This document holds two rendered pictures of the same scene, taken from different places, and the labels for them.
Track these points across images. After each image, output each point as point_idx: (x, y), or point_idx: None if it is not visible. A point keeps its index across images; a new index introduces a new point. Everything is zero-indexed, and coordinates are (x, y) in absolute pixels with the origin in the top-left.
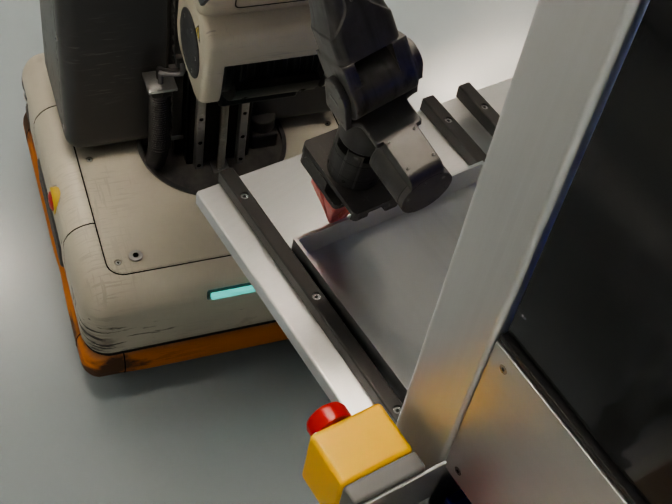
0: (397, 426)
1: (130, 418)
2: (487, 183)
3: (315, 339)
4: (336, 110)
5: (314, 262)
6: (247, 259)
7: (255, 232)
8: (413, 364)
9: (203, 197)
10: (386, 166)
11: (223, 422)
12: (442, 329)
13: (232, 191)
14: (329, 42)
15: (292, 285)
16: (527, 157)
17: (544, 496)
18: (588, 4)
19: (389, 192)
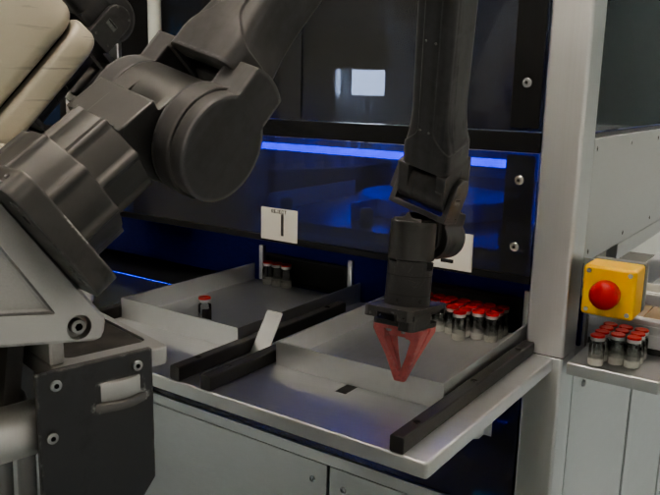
0: (570, 290)
1: None
2: (592, 55)
3: (498, 390)
4: (454, 212)
5: (455, 373)
6: (467, 425)
7: (440, 422)
8: (470, 360)
9: (429, 458)
10: (453, 231)
11: None
12: (582, 174)
13: (417, 429)
14: (468, 143)
15: (468, 401)
16: (600, 20)
17: (607, 188)
18: None
19: (455, 249)
